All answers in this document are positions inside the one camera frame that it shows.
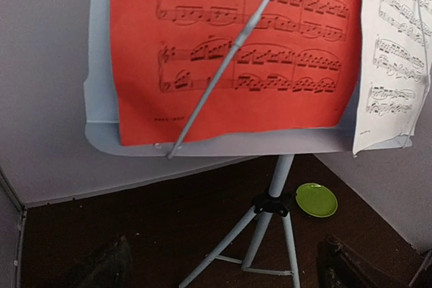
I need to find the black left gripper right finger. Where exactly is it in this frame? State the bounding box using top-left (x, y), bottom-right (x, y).
top-left (317, 235), bottom-right (405, 287)

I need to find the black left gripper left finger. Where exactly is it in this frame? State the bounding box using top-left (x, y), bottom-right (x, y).
top-left (57, 235), bottom-right (132, 287)

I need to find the white perforated music stand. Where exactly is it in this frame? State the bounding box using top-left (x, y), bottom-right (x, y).
top-left (83, 0), bottom-right (432, 288)

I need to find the red sheet music page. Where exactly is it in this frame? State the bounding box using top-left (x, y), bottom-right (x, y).
top-left (110, 0), bottom-right (362, 146)

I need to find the white sheet music page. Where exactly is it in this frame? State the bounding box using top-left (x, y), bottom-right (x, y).
top-left (352, 0), bottom-right (431, 154)

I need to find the green plate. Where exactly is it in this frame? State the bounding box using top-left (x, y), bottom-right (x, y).
top-left (296, 183), bottom-right (338, 218)

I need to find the left aluminium frame post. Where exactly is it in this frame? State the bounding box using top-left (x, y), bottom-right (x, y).
top-left (0, 170), bottom-right (27, 288)

